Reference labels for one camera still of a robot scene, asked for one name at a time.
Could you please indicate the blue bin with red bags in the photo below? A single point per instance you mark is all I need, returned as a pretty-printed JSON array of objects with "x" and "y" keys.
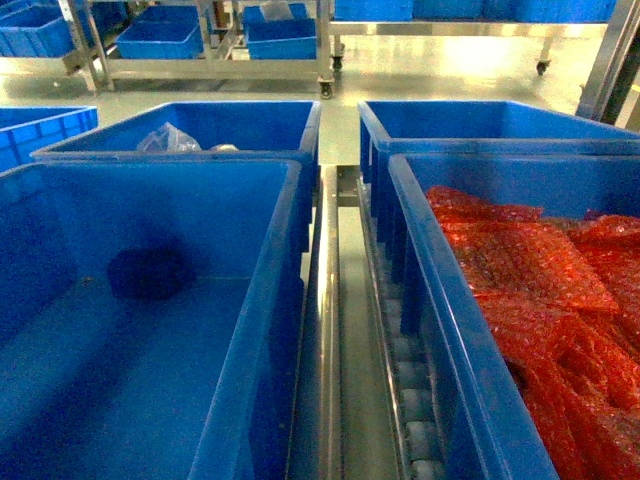
[{"x": 484, "y": 428}]

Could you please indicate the clear plastic bag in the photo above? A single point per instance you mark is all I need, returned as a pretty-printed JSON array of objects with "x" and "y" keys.
[{"x": 168, "y": 138}]

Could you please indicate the empty blue plastic bin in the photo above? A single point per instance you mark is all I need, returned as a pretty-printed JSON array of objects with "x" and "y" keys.
[{"x": 196, "y": 386}]

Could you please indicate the distant steel cart rack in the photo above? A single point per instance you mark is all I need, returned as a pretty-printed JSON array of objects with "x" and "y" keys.
[{"x": 216, "y": 63}]

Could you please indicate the far left blue bin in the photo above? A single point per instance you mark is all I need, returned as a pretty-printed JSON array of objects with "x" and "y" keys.
[{"x": 26, "y": 129}]

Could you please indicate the red bubble wrap bags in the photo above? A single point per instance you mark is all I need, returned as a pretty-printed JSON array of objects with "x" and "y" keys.
[{"x": 561, "y": 299}]

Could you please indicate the blue bin behind red bags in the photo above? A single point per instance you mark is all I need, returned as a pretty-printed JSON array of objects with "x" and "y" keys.
[{"x": 473, "y": 127}]

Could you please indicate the blue rectangular plastic part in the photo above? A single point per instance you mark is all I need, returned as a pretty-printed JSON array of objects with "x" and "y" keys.
[{"x": 149, "y": 273}]

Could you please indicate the distant blue bin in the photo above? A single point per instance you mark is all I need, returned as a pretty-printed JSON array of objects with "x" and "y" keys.
[
  {"x": 160, "y": 41},
  {"x": 282, "y": 40}
]

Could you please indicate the blue bin with clear bag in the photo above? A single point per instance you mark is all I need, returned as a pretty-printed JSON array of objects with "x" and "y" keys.
[{"x": 259, "y": 129}]

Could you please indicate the stainless steel flow rack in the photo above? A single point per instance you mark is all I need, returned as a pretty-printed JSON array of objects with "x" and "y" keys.
[{"x": 364, "y": 405}]

